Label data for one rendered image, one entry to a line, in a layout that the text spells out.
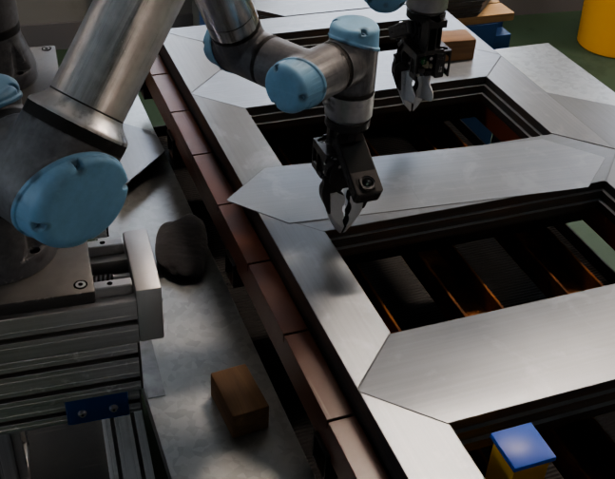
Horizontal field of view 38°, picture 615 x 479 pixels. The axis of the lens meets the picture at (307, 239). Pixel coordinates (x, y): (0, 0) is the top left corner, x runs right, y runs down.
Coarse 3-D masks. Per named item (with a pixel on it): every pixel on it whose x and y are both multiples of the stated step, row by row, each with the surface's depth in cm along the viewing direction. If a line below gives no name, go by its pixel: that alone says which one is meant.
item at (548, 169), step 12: (516, 144) 177; (528, 144) 177; (540, 144) 177; (516, 156) 173; (528, 156) 173; (540, 156) 174; (552, 156) 174; (528, 168) 170; (540, 168) 170; (552, 168) 170; (564, 168) 170; (540, 180) 167; (552, 180) 167; (564, 180) 167; (576, 180) 167
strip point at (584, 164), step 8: (552, 144) 178; (560, 144) 178; (560, 152) 175; (568, 152) 175; (576, 152) 176; (584, 152) 176; (568, 160) 173; (576, 160) 173; (584, 160) 173; (592, 160) 173; (600, 160) 174; (576, 168) 171; (584, 168) 171; (592, 168) 171; (584, 176) 169; (592, 176) 169
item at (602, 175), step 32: (288, 32) 215; (320, 32) 218; (384, 32) 224; (192, 96) 187; (384, 96) 194; (448, 96) 200; (480, 96) 202; (512, 128) 192; (544, 128) 183; (224, 160) 170; (608, 160) 174; (576, 192) 167; (608, 192) 167; (256, 224) 157; (320, 224) 152; (352, 224) 152; (384, 224) 155; (416, 224) 156; (448, 224) 159; (480, 224) 161; (288, 288) 145; (352, 384) 123; (608, 384) 126; (480, 416) 119; (512, 416) 121; (544, 416) 123; (576, 416) 125; (384, 448) 116; (480, 448) 121
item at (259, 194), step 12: (264, 168) 165; (252, 180) 162; (264, 180) 162; (252, 192) 159; (264, 192) 159; (276, 192) 159; (252, 204) 156; (264, 204) 156; (276, 204) 156; (276, 216) 153
